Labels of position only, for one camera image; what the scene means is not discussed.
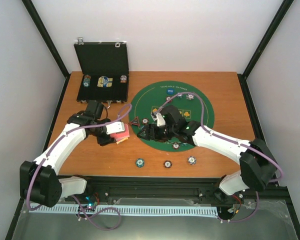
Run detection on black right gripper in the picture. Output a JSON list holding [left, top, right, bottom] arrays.
[[137, 124, 177, 143]]

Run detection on red playing card deck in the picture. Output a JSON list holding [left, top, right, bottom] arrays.
[[110, 123, 130, 145]]

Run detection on teal poker chip stack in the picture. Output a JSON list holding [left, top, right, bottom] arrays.
[[135, 158, 145, 168]]

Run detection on brown poker chip stack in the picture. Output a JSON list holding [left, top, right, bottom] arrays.
[[163, 160, 172, 169]]

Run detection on blue round blind button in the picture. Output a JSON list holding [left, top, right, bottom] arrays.
[[165, 87, 175, 96]]

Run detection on purple poker chip stack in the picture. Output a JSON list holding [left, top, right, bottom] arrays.
[[187, 156, 197, 165]]

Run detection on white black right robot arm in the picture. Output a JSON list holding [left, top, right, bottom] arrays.
[[137, 105, 279, 196]]

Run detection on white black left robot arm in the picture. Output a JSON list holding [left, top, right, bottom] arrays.
[[19, 101, 115, 211]]

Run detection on black triangular dealer button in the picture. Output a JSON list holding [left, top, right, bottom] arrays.
[[129, 116, 140, 127]]

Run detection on round green poker mat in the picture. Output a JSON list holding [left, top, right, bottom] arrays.
[[128, 80, 215, 152]]

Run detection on card deck in case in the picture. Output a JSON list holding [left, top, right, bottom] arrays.
[[97, 76, 113, 88]]

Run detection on teal chips in case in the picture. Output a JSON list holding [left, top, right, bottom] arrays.
[[82, 75, 91, 88]]

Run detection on purple chips in case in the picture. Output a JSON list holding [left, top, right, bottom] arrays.
[[120, 75, 128, 83]]

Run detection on open black poker case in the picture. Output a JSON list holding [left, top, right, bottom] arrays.
[[74, 37, 129, 104]]

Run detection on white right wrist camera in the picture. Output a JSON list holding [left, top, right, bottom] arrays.
[[151, 111, 166, 127]]

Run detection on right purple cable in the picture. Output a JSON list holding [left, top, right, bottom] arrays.
[[156, 91, 285, 223]]

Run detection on purple cable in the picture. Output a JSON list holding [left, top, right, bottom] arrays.
[[26, 103, 133, 230], [156, 91, 285, 223]]

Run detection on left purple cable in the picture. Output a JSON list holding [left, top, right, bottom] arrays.
[[26, 103, 133, 230]]

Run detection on light blue slotted cable duct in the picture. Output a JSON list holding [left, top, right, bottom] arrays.
[[34, 203, 218, 218]]

